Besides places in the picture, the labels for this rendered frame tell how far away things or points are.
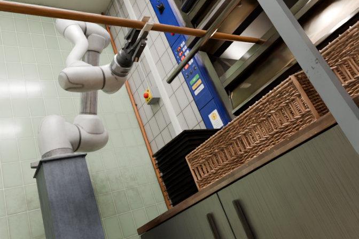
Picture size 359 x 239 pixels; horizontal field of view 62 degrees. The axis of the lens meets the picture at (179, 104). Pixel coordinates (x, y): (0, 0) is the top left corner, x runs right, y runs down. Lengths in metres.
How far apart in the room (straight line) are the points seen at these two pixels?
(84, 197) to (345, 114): 1.17
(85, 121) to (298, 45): 1.27
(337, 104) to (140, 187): 1.69
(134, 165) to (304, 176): 1.57
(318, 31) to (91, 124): 1.22
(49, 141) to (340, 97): 1.31
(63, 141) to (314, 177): 1.20
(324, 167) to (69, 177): 1.12
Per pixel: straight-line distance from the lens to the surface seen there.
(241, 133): 1.00
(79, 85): 1.27
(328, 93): 0.73
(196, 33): 1.31
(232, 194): 1.00
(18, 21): 2.72
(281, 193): 0.89
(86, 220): 1.49
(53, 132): 1.64
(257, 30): 1.85
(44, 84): 2.36
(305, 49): 0.76
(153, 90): 2.19
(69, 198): 1.50
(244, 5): 1.65
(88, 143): 1.73
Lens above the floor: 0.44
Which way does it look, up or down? 24 degrees up
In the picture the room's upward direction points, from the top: 23 degrees counter-clockwise
